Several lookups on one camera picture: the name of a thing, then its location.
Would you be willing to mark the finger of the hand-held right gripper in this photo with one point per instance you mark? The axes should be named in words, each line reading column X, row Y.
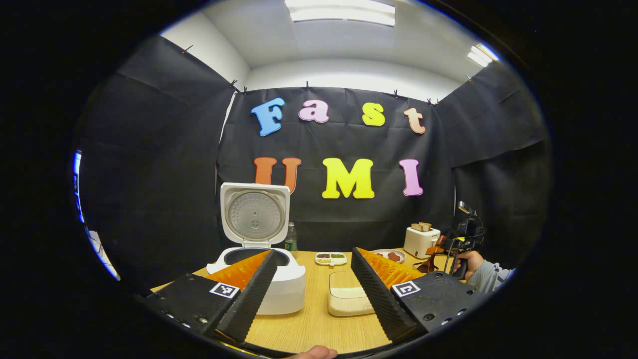
column 434, row 250

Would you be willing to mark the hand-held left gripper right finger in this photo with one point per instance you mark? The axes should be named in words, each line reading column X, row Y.
column 381, row 299

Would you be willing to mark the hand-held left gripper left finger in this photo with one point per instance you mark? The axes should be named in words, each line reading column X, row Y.
column 251, row 299

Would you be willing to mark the brown wooden spoon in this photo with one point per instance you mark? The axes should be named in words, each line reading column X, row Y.
column 427, row 265

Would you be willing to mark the white rice cooker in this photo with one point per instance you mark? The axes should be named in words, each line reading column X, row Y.
column 284, row 294

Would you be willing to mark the cream box of rice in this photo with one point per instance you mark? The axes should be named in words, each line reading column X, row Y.
column 344, row 299

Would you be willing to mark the white toaster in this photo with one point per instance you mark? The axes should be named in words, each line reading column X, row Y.
column 418, row 244

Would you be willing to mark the toast bread slice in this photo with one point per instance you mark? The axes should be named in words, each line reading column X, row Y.
column 426, row 226
column 416, row 227

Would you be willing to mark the white round plate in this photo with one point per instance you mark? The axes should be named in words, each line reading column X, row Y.
column 401, row 254

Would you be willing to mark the white divided grain dish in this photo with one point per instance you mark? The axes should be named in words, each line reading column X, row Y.
column 331, row 263

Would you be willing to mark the clear plastic water bottle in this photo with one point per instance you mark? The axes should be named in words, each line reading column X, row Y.
column 291, row 242

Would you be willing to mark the ceiling light panel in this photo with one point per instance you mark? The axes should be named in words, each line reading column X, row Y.
column 482, row 55
column 341, row 12

